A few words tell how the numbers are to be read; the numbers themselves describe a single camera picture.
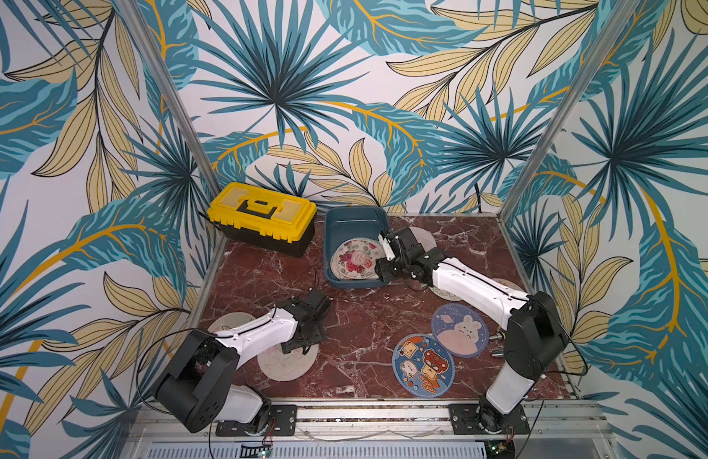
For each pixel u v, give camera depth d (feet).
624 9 2.22
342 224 3.81
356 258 3.39
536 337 1.50
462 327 2.96
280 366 2.69
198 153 3.23
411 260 2.15
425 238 3.72
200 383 1.37
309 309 2.29
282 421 2.42
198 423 1.37
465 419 2.40
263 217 3.13
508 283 3.31
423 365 2.73
